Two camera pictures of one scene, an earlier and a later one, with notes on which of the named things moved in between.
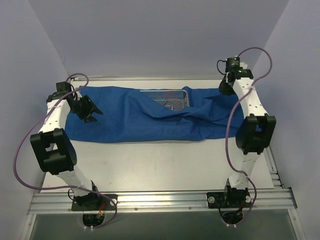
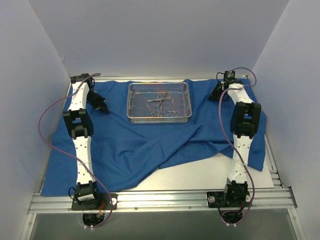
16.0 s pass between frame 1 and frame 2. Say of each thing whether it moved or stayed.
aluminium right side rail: stayed
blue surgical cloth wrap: moved
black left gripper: moved
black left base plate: stayed
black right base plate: stayed
